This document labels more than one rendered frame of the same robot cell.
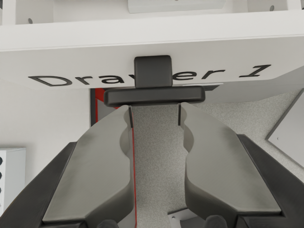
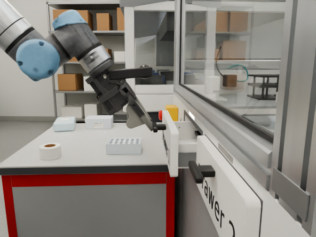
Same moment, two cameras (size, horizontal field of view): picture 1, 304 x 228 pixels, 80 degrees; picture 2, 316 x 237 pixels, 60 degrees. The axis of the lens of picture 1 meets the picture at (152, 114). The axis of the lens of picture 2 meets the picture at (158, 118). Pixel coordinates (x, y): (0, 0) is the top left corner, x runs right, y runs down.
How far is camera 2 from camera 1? 0.74 m
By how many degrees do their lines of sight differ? 78
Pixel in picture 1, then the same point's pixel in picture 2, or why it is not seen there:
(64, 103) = (160, 159)
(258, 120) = not seen: outside the picture
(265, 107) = not seen: outside the picture
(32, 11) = (182, 128)
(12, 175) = (130, 147)
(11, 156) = (138, 146)
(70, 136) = (144, 160)
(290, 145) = not seen: outside the picture
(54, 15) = (189, 139)
